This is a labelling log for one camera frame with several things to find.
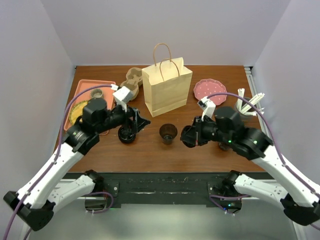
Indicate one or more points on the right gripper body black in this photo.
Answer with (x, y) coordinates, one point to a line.
(205, 130)

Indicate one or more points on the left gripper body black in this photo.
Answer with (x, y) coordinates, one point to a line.
(119, 117)

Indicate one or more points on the black coffee cup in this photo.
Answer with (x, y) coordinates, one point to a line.
(126, 134)
(167, 133)

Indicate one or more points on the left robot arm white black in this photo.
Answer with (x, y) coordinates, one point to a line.
(38, 201)

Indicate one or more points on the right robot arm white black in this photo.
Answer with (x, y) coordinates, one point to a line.
(296, 195)

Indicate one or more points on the small grey ceramic cup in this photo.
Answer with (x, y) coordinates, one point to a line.
(96, 93)

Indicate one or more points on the salmon pink tray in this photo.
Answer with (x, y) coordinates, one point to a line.
(84, 84)

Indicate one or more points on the yellow woven coaster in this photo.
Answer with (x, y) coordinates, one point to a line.
(76, 111)

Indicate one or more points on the pink polka dot plate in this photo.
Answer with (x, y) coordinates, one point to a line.
(206, 87)

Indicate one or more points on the cardboard cup carrier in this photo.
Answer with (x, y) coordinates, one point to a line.
(133, 81)

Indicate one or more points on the grey straw holder cup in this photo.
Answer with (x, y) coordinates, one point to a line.
(247, 115)

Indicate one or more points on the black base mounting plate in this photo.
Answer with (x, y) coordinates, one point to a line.
(164, 188)

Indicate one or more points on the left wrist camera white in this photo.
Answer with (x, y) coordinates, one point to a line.
(122, 96)

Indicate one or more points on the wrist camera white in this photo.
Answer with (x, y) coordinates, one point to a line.
(208, 107)
(122, 96)

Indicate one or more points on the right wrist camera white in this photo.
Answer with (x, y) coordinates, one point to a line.
(208, 107)

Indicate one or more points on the brown paper bag with handles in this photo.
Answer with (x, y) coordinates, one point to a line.
(166, 84)

